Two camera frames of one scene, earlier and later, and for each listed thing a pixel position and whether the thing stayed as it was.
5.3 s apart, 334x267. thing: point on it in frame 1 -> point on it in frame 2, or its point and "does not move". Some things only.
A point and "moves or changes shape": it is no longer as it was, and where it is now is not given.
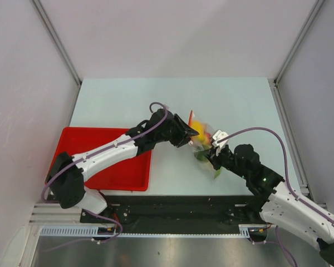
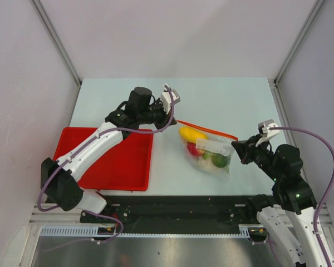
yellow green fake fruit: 206,138 moves or changes shape
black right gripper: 214,159 -> 244,147
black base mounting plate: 175,214 does not move
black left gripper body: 173,131 -> 155,114
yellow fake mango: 199,127 moves or changes shape
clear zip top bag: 200,143 moves or changes shape
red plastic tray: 133,175 does not move
